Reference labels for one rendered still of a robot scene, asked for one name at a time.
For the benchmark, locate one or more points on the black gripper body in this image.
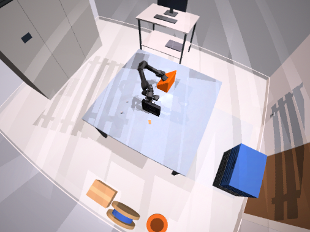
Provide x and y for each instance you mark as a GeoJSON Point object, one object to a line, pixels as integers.
{"type": "Point", "coordinates": [156, 97]}

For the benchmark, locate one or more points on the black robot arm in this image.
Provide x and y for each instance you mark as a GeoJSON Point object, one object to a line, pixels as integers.
{"type": "Point", "coordinates": [144, 83]}

